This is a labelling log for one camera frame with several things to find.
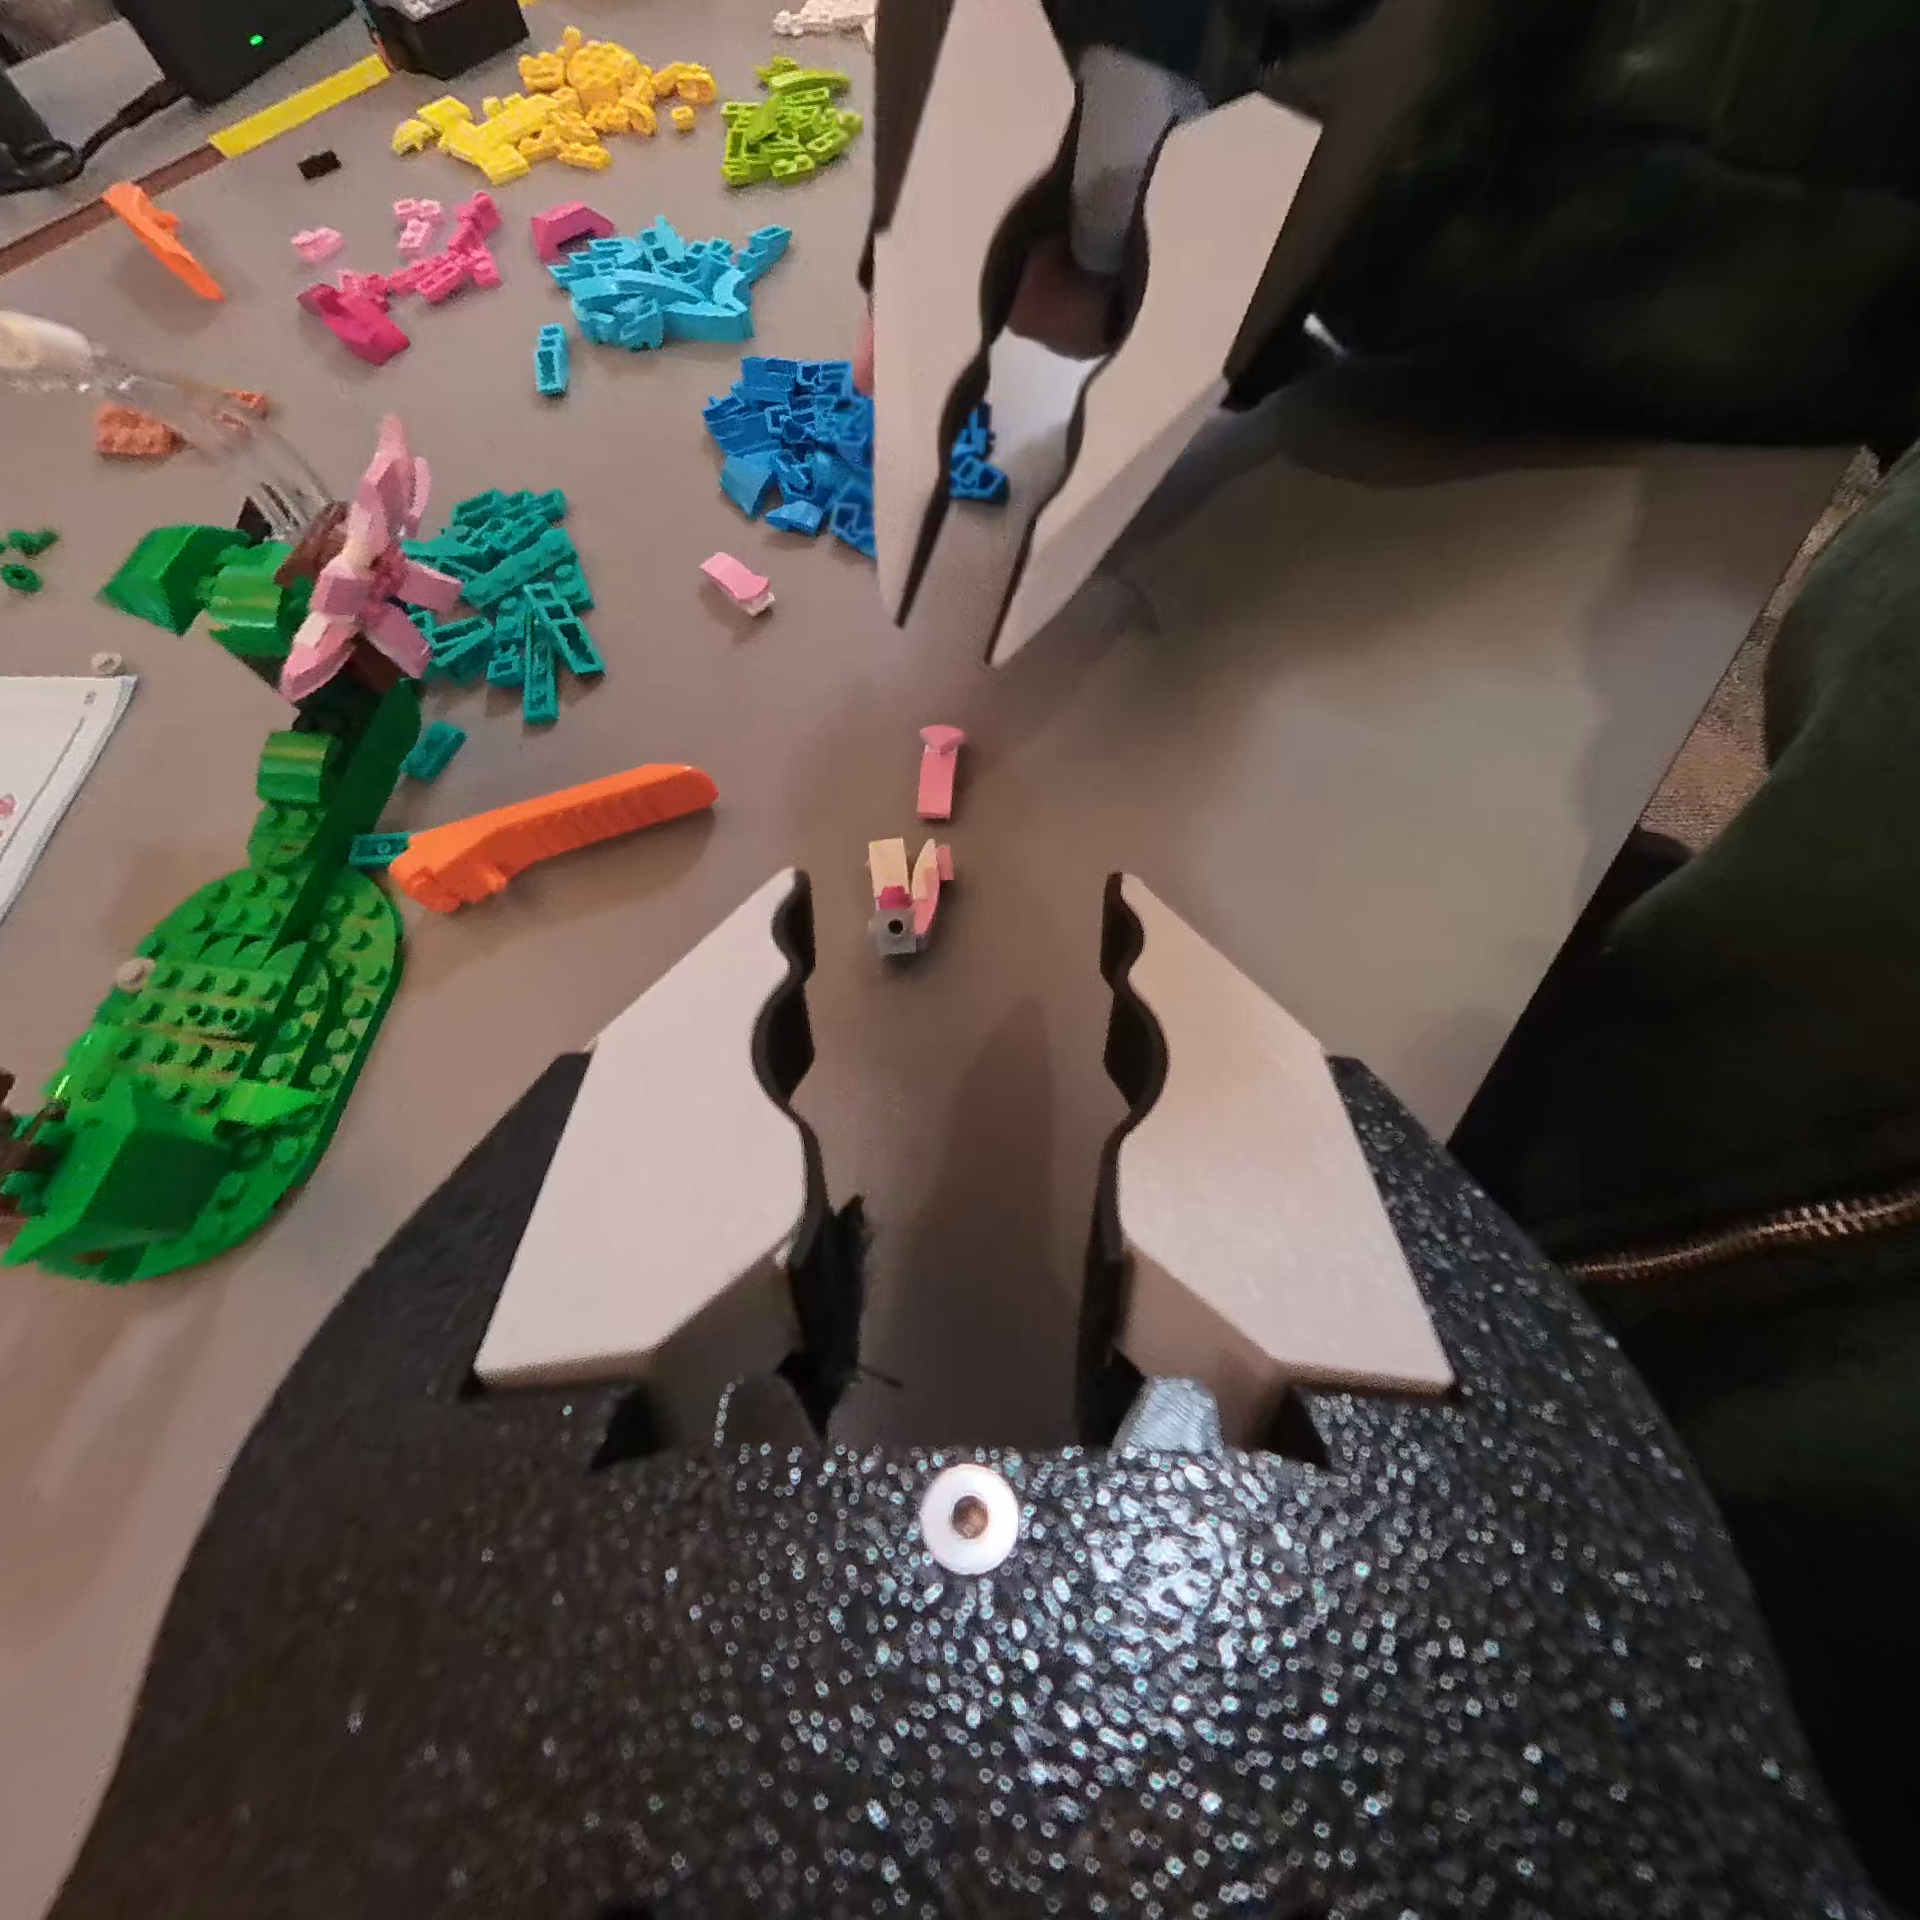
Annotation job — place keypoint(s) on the light pink lego piece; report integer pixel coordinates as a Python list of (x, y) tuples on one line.
[(319, 245)]

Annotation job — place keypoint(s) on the cyan lego brick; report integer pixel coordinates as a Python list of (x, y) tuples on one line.
[(552, 361)]

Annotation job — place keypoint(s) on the person's right forearm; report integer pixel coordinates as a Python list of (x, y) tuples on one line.
[(1576, 227)]

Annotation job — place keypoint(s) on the white instruction booklet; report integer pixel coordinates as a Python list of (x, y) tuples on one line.
[(54, 764)]

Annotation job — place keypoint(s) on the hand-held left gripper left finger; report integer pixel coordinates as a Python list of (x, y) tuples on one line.
[(661, 1170)]

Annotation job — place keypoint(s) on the person's right hand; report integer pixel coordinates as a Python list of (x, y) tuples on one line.
[(1066, 306)]

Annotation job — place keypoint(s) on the pile of teal lego bricks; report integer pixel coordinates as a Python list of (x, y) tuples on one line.
[(518, 601)]

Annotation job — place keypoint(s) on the small green lego pieces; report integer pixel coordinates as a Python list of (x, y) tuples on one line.
[(23, 543)]

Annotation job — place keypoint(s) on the pink and white lego piece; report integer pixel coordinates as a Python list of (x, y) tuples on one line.
[(733, 576)]

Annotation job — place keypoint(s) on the pile of blue lego bricks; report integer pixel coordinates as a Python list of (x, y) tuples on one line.
[(794, 450)]

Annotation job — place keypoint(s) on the pink lego petal piece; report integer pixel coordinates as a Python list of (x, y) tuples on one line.
[(937, 779)]

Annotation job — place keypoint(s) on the teal lego brick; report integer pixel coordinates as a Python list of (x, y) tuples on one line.
[(436, 750), (378, 848)]

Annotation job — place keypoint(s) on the yellow tape strip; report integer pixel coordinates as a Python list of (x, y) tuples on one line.
[(301, 104)]

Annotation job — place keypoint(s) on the pile of magenta lego bricks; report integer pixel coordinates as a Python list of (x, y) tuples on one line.
[(436, 271)]

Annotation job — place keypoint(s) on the orange lego piece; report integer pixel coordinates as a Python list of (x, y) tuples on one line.
[(165, 241)]

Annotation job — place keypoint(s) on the green lego plant model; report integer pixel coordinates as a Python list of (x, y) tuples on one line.
[(227, 1020)]

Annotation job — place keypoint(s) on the dark object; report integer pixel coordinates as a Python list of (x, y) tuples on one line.
[(31, 150)]

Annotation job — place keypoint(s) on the pile of lime lego bricks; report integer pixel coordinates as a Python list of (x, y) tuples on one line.
[(789, 128)]

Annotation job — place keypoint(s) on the pile of cyan lego bricks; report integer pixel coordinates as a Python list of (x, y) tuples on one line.
[(661, 292)]

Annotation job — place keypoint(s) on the orange lego brick separator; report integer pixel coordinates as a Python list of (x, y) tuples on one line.
[(557, 825)]

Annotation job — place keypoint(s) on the pile of white lego bricks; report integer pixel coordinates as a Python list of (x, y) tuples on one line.
[(825, 18)]

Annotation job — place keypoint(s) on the black device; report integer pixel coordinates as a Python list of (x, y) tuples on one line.
[(451, 45)]

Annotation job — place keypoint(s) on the small grey pink lego assembly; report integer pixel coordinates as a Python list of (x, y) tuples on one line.
[(901, 930)]

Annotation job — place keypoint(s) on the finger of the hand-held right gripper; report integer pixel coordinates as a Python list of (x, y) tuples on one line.
[(937, 227), (1186, 300)]

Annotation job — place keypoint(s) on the transparent plastic arc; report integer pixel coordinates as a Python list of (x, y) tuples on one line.
[(227, 414)]

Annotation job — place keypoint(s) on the salmon lego piece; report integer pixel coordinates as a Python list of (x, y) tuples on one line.
[(135, 433)]

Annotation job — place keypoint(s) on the magenta lego arch piece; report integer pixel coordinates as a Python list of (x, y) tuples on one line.
[(562, 229)]

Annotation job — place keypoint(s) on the black box with green light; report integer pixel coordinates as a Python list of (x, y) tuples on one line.
[(227, 45)]

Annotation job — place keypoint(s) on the person's green jacket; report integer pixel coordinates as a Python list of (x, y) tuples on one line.
[(1769, 1050)]

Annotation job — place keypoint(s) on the pile of yellow lego bricks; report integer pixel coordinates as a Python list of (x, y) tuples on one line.
[(557, 113)]

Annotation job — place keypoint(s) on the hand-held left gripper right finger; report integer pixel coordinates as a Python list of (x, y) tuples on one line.
[(1261, 1201)]

